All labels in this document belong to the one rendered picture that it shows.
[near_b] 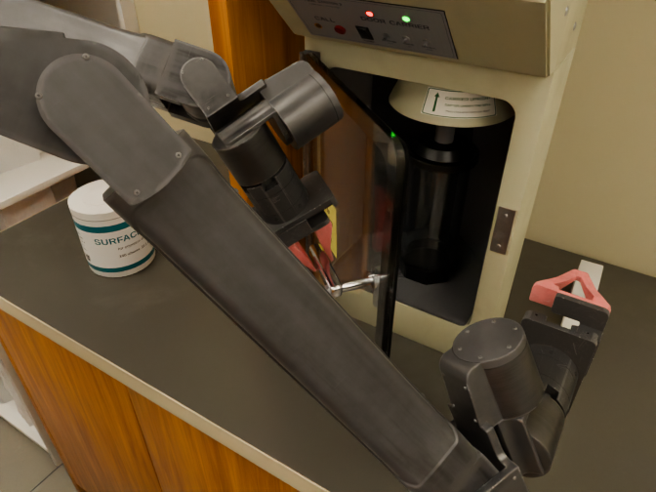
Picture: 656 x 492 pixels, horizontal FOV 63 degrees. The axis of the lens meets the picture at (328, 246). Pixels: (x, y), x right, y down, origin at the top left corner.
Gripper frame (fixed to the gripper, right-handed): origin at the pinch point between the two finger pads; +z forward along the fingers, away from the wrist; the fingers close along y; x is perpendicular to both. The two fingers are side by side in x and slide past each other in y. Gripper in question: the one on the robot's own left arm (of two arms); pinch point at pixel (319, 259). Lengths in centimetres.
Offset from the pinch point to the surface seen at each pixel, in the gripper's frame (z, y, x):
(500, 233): 10.9, -21.8, 1.5
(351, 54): -13.1, -16.8, -16.1
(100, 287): 10, 40, -37
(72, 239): 8, 45, -56
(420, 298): 25.0, -9.8, -8.1
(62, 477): 81, 110, -67
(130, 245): 7, 31, -39
